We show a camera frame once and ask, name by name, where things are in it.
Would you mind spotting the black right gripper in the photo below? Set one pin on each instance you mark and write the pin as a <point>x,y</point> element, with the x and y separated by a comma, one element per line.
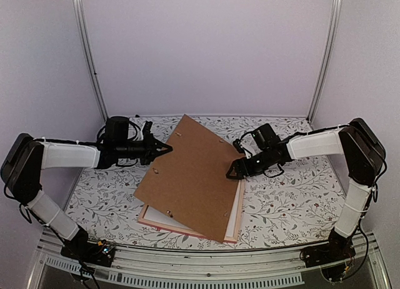
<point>237,164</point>

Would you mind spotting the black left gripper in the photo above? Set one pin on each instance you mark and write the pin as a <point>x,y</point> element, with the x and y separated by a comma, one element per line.
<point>151,152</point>

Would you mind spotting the brown fibreboard backing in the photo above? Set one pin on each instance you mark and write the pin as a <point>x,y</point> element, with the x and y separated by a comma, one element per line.
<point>192,181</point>

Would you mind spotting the canyon landscape photo print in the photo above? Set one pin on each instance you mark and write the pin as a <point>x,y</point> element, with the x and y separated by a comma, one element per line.
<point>156,218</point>

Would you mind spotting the pink wooden picture frame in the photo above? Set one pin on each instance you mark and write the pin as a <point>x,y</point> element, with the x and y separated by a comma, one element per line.
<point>237,217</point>

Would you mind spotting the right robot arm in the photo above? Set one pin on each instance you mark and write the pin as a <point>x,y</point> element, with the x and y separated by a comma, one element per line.
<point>364,154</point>

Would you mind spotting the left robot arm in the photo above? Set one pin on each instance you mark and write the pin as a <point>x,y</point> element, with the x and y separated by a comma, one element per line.
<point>25,173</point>

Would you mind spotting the floral patterned table cover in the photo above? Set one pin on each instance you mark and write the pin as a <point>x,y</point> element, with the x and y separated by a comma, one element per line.
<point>299,206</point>

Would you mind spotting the perforated metal strip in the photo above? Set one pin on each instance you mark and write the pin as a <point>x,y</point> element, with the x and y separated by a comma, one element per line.
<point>145,268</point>

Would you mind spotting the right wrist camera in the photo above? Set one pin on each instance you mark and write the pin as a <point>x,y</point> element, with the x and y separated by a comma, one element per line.
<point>265,137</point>

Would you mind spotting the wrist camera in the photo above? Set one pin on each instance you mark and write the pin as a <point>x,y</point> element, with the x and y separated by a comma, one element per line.
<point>265,137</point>
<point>116,129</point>

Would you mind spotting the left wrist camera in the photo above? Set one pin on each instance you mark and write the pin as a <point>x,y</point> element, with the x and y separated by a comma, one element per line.
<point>116,129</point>

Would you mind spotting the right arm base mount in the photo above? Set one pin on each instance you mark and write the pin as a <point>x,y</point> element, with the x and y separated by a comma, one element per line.
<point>326,253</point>

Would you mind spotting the aluminium front rail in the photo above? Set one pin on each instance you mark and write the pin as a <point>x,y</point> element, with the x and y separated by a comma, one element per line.
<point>366,269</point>

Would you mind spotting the left aluminium corner post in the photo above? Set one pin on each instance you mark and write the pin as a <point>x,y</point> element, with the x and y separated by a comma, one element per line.
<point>88,55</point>

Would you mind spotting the aluminium corner post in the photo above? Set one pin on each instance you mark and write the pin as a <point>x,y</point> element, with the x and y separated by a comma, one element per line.
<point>326,58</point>
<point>88,55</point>

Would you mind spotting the right aluminium corner post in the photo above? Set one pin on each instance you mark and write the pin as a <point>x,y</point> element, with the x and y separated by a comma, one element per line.
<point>326,58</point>

